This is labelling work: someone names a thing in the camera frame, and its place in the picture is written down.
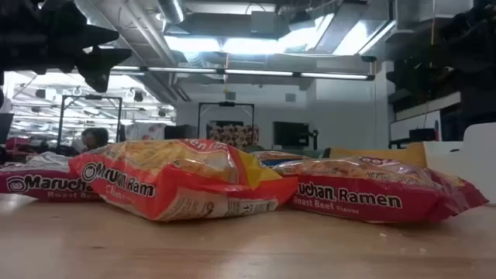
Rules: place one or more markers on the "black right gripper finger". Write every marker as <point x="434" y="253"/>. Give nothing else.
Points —
<point x="405" y="100"/>
<point x="414" y="73"/>

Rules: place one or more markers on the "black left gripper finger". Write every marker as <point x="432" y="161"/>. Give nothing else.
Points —
<point x="97" y="36"/>
<point x="100" y="64"/>

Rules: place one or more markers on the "red Maruchan roast beef packet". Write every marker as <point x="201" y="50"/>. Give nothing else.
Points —
<point x="368" y="193"/>
<point x="38" y="184"/>

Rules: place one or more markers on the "blue Maruchan ramen packet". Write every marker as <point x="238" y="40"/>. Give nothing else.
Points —
<point x="279" y="157"/>

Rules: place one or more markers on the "orange Maruchan chicken packet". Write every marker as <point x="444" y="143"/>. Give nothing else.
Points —
<point x="174" y="186"/>

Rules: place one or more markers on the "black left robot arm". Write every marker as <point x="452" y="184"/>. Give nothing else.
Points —
<point x="9" y="38"/>

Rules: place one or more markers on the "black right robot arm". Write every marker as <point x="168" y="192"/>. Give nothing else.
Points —
<point x="480" y="46"/>

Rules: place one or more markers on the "person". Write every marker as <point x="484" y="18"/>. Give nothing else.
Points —
<point x="95" y="137"/>

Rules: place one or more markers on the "black monitor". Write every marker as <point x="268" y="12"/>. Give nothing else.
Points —
<point x="291" y="133"/>

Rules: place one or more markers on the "colourful packaged goods stack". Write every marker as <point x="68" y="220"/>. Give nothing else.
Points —
<point x="234" y="135"/>

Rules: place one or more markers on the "long ceiling light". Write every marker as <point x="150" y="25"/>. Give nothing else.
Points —
<point x="255" y="72"/>

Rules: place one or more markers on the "white wall shelf unit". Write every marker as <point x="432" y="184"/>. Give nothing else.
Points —
<point x="416" y="122"/>

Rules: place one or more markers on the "black metal frame stand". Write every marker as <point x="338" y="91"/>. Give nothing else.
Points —
<point x="226" y="104"/>
<point x="60" y="116"/>

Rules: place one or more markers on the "silver ventilation duct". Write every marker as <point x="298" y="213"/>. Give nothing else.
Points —
<point x="170" y="11"/>

